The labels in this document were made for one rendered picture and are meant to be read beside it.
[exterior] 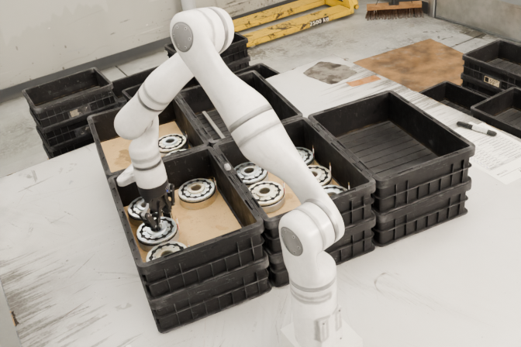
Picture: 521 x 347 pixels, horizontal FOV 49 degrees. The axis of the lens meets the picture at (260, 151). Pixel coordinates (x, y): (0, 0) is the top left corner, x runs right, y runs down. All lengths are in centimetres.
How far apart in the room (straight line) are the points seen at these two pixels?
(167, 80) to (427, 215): 80
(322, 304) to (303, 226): 19
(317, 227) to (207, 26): 41
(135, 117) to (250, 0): 403
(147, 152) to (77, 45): 341
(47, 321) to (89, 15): 337
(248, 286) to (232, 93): 57
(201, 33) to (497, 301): 92
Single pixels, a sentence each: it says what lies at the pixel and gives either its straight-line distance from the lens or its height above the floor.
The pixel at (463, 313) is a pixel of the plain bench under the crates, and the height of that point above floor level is 70.
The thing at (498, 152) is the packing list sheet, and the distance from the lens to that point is 198.
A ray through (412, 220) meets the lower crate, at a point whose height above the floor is 76.
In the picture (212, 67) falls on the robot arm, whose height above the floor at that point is 135.
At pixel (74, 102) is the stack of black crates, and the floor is 56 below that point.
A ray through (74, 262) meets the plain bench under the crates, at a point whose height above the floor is 70.
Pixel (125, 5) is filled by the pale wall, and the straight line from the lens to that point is 474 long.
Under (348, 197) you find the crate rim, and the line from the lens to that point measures 139.
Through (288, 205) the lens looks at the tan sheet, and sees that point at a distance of 152.
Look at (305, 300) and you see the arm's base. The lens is 112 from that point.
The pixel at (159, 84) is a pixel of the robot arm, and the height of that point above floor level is 128.
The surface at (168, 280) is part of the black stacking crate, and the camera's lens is 133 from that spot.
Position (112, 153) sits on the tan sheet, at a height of 83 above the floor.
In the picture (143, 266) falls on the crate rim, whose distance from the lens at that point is 128.
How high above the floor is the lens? 177
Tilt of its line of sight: 32 degrees down
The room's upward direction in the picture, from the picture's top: 8 degrees counter-clockwise
